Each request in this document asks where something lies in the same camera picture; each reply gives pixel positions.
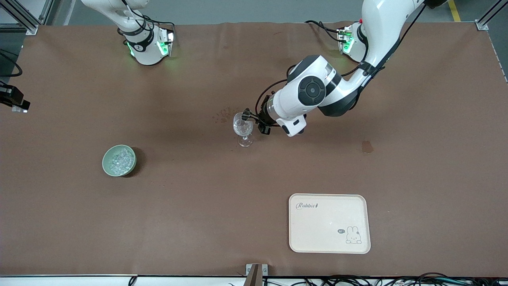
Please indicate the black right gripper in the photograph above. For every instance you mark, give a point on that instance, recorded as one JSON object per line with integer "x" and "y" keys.
{"x": 8, "y": 95}

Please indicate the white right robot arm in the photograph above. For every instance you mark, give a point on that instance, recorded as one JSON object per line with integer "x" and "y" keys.
{"x": 147, "y": 51}

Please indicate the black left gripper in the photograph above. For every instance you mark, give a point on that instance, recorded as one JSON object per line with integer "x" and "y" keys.
{"x": 262, "y": 116}

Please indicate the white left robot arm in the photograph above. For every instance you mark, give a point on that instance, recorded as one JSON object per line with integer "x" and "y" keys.
{"x": 381, "y": 31}

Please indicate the clear ice cubes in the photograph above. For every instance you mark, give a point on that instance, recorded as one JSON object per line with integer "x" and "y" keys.
{"x": 121, "y": 161}

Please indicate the grey metal mounting bracket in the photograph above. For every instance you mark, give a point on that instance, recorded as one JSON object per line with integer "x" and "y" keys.
{"x": 264, "y": 270}

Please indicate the green ceramic bowl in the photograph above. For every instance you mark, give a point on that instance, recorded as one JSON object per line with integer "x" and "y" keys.
{"x": 106, "y": 167}

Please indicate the brown table cover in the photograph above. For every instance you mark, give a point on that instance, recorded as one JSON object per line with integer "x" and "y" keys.
{"x": 198, "y": 218}

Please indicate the clear stemmed wine glass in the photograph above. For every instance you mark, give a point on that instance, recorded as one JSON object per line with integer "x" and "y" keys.
{"x": 243, "y": 131}

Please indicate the cream rabbit print tray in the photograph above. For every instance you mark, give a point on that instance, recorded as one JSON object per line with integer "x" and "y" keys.
{"x": 317, "y": 230}

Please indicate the aluminium frame post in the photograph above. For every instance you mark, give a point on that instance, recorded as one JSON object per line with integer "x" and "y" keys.
{"x": 24, "y": 18}
{"x": 486, "y": 20}

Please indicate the green lit base control box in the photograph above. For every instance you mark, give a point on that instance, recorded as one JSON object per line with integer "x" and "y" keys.
{"x": 168, "y": 39}

